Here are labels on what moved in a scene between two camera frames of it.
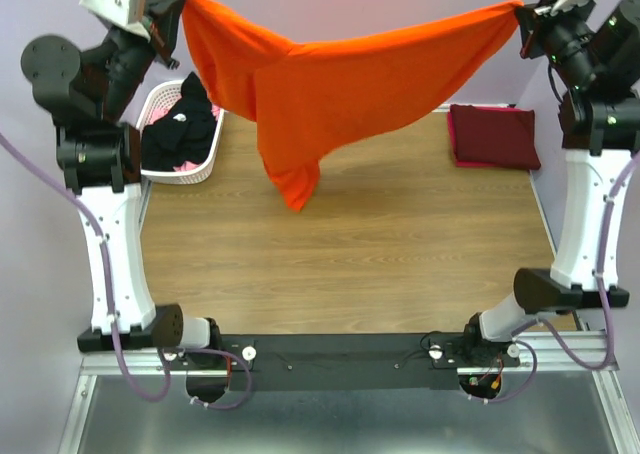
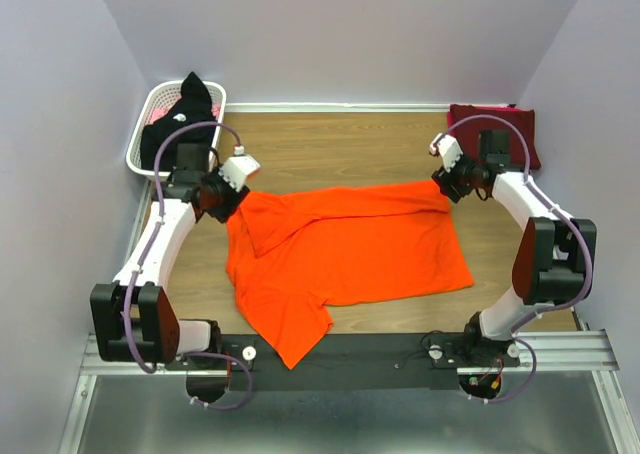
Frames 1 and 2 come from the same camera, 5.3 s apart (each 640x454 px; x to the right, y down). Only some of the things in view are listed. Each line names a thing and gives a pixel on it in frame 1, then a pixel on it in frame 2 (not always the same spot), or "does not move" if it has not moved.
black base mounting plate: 337,362 does not move
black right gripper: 536,18 -> 445,179
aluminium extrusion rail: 559,354 does not move
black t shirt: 185,135 does not move
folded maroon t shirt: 495,136 does not move
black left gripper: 162,11 -> 224,213
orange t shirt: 303,93 -> 295,253
